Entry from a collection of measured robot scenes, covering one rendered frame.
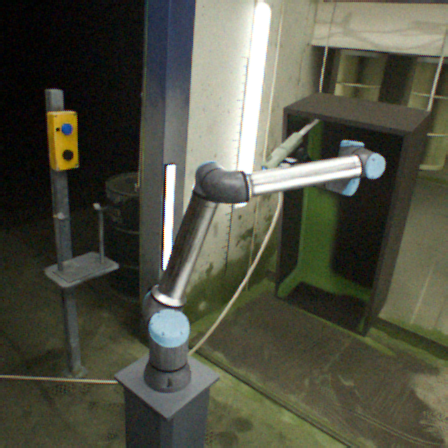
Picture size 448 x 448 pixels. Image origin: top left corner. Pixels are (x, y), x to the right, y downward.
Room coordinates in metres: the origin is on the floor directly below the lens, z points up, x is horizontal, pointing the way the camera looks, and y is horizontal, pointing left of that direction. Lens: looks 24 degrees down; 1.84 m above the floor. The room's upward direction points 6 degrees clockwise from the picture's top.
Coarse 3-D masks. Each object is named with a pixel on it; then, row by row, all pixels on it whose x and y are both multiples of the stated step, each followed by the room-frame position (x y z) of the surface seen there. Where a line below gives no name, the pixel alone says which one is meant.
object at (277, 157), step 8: (312, 120) 2.04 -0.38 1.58; (304, 128) 1.98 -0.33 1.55; (296, 136) 1.89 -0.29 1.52; (288, 144) 1.83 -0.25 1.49; (296, 144) 1.87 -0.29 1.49; (280, 152) 1.78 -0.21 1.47; (288, 152) 1.82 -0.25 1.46; (272, 160) 1.72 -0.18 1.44; (280, 160) 1.76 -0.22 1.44; (272, 168) 1.71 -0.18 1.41
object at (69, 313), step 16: (48, 96) 1.84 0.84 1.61; (48, 128) 1.84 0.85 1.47; (48, 144) 1.85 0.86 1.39; (64, 176) 1.85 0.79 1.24; (64, 192) 1.84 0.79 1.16; (64, 208) 1.84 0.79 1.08; (64, 224) 1.84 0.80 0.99; (64, 240) 1.83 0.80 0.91; (64, 256) 1.82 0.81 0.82; (64, 304) 1.83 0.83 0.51; (64, 320) 1.84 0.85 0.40; (80, 368) 1.86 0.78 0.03
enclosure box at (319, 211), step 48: (336, 144) 2.25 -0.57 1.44; (384, 144) 2.10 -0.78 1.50; (288, 192) 2.17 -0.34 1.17; (336, 192) 2.28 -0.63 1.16; (384, 192) 2.12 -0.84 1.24; (288, 240) 2.26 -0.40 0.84; (336, 240) 2.31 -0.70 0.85; (384, 240) 1.77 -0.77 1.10; (288, 288) 2.29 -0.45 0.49; (336, 288) 2.29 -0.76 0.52; (384, 288) 1.99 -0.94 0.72
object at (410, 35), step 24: (336, 24) 3.15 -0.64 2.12; (360, 24) 3.05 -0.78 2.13; (384, 24) 2.95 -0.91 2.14; (408, 24) 2.86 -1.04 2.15; (432, 24) 2.78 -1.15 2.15; (336, 48) 3.47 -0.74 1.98; (360, 48) 3.02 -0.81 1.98; (384, 48) 2.92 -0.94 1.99; (408, 48) 2.83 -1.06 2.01; (432, 48) 2.76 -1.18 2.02
